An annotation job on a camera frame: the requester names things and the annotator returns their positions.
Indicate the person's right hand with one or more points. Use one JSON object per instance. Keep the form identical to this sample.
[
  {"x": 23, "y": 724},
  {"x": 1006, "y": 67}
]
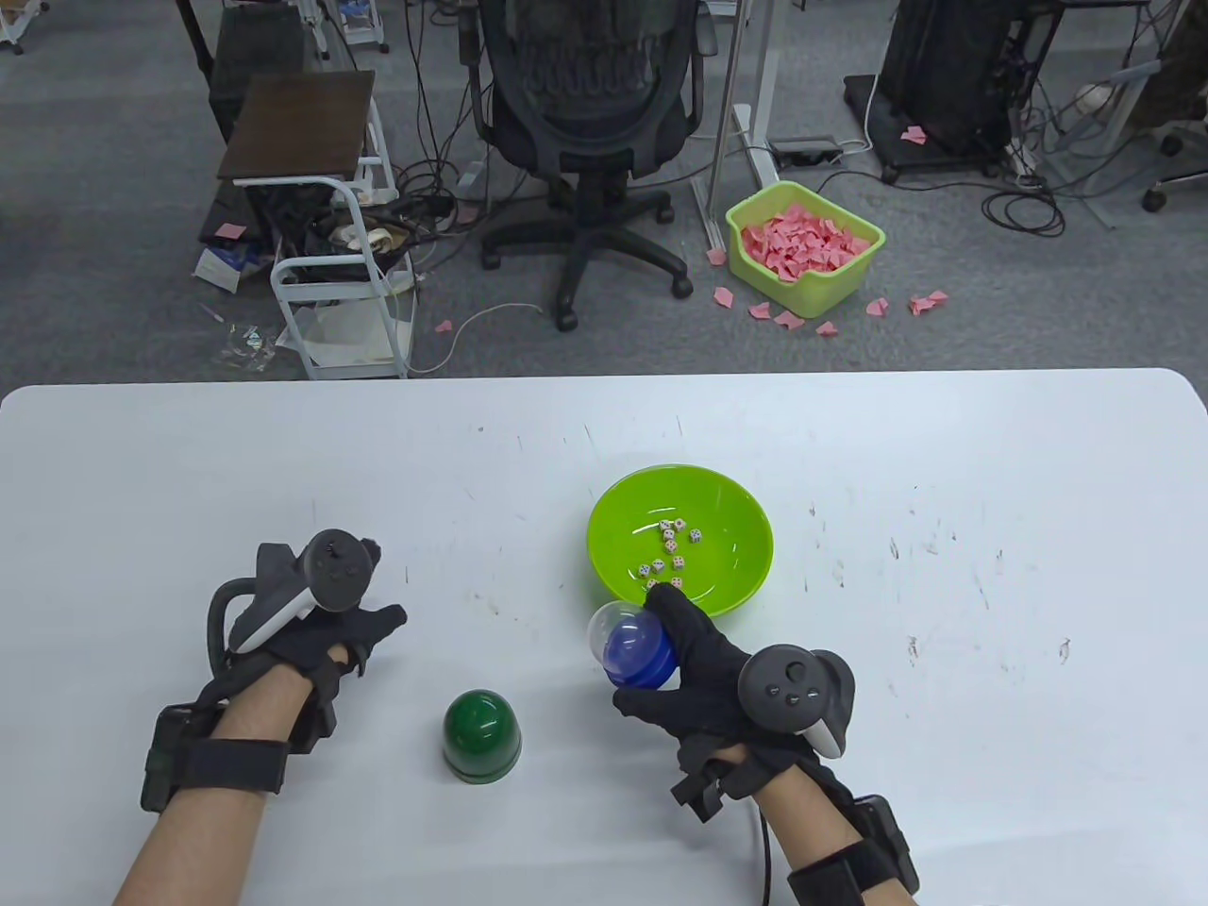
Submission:
[{"x": 708, "y": 679}]

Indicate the person's left hand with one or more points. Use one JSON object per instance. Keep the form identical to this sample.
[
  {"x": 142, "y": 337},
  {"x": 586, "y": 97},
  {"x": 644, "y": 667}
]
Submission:
[{"x": 330, "y": 642}]

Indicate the blue round cup base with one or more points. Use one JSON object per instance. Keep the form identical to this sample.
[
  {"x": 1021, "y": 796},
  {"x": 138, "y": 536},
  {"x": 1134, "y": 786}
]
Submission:
[{"x": 642, "y": 661}]

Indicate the clear plastic dome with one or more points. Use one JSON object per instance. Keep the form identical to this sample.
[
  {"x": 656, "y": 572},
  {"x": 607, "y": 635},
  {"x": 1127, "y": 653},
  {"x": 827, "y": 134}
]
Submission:
[{"x": 604, "y": 628}]

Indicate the lime green bowl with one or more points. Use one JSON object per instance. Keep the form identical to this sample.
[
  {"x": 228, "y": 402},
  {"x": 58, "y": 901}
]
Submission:
[{"x": 727, "y": 557}]

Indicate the cluster of white dice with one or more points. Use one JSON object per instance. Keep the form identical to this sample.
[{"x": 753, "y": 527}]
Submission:
[{"x": 669, "y": 545}]

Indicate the green dome cup cover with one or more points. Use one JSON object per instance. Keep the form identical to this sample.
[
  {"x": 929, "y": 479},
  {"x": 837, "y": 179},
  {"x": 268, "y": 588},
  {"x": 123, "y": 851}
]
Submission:
[{"x": 481, "y": 727}]

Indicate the person's right forearm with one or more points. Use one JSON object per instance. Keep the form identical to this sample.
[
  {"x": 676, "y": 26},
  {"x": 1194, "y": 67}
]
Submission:
[{"x": 802, "y": 821}]

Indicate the person's left forearm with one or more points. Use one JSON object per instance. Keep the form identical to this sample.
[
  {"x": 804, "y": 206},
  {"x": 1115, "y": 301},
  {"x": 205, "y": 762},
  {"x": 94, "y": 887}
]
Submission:
[{"x": 189, "y": 840}]

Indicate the black round tracking controller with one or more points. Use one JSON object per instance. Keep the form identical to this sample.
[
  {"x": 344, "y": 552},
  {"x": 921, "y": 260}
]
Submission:
[
  {"x": 793, "y": 689},
  {"x": 335, "y": 571}
]

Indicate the clear plastic bag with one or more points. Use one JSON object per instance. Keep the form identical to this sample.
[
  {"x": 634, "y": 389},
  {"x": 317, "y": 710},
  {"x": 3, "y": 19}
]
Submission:
[{"x": 247, "y": 347}]

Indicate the small pen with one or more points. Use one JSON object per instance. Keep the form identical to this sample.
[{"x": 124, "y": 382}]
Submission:
[{"x": 211, "y": 313}]

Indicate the white metal utility cart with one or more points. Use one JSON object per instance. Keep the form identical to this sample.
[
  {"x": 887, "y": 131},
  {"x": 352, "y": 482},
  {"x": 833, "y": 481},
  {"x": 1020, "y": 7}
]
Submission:
[{"x": 283, "y": 293}]

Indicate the white and blue carton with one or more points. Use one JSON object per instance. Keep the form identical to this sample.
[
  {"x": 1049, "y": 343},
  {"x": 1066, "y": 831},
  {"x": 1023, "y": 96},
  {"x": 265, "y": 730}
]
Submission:
[{"x": 219, "y": 271}]

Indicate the lime green plastic bin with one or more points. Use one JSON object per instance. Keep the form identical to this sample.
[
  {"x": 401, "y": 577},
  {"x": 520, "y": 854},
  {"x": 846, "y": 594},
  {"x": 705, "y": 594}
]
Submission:
[{"x": 821, "y": 288}]

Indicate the pile of pink papers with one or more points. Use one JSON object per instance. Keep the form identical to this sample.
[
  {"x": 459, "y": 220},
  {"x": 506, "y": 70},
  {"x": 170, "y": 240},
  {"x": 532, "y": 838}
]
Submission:
[{"x": 802, "y": 241}]

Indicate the flat black laptop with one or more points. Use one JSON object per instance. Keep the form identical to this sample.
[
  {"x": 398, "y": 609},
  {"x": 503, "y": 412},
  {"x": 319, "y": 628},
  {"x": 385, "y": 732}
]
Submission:
[{"x": 222, "y": 203}]

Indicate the brown wooden board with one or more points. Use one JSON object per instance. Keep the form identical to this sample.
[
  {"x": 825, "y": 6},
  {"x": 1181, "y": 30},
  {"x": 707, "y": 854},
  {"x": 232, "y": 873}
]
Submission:
[{"x": 297, "y": 127}]

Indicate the grey floor socket box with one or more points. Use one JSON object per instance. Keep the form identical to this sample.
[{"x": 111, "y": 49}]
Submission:
[{"x": 804, "y": 151}]

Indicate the black mesh office chair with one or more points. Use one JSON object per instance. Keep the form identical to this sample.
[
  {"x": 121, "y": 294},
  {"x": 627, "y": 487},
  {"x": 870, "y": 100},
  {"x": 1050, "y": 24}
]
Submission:
[{"x": 590, "y": 113}]

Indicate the dark brown side table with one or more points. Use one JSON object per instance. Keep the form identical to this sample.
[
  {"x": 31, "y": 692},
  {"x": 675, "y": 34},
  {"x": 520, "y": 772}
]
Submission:
[{"x": 255, "y": 47}]

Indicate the white wheeled rack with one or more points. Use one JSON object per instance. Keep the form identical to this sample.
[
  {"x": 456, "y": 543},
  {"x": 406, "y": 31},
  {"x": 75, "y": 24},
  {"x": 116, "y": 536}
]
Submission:
[
  {"x": 363, "y": 28},
  {"x": 11, "y": 28}
]

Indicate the black equipment stand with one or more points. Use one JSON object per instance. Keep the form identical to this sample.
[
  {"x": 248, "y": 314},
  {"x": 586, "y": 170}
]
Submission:
[{"x": 944, "y": 66}]

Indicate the grey chair wheel base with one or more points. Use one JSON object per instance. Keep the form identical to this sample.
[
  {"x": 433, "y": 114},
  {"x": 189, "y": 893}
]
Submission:
[{"x": 1175, "y": 182}]

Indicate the white desk frame leg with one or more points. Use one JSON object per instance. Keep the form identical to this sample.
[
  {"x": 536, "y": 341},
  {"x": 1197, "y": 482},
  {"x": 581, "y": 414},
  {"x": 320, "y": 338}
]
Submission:
[{"x": 760, "y": 57}]

